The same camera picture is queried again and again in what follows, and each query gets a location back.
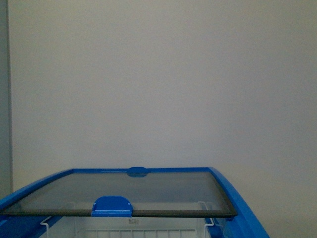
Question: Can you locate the blue rear lid handle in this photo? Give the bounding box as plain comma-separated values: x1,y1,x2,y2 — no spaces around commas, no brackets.
126,167,149,178

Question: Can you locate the rear white wire basket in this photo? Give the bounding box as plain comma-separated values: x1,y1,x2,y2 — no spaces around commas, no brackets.
40,194,221,238

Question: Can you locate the white blue chest freezer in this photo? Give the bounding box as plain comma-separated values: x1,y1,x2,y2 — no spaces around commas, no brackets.
0,168,268,238

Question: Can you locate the sliding glass freezer lid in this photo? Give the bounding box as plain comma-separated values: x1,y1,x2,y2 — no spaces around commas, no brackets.
0,170,237,218

